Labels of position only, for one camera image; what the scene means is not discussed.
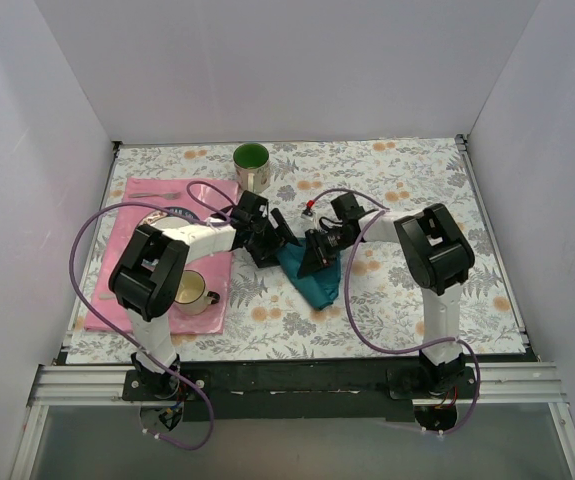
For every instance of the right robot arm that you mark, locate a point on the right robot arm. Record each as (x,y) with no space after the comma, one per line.
(439,259)

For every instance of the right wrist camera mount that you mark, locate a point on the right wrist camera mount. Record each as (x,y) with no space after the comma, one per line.
(309,213)

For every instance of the green inside floral mug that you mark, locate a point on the green inside floral mug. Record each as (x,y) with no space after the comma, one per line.
(252,166)

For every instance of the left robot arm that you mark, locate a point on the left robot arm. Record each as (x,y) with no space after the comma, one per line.
(148,275)

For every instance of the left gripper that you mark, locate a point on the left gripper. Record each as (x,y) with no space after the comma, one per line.
(269,239)

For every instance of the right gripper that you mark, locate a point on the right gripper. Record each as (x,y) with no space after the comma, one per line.
(320,250)

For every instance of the white plate blue rim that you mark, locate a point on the white plate blue rim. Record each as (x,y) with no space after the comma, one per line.
(164,221)

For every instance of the floral tablecloth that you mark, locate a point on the floral tablecloth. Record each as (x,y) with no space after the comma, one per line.
(266,317)

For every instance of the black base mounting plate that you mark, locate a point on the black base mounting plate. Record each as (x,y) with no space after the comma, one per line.
(377,388)

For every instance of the silver fork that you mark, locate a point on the silver fork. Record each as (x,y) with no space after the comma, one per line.
(165,195)

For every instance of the teal cloth napkin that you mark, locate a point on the teal cloth napkin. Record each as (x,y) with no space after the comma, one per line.
(320,289)

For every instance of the pink placemat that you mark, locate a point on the pink placemat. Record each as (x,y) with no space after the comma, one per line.
(215,269)

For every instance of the cream enamel cup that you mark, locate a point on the cream enamel cup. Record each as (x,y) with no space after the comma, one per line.
(193,298)

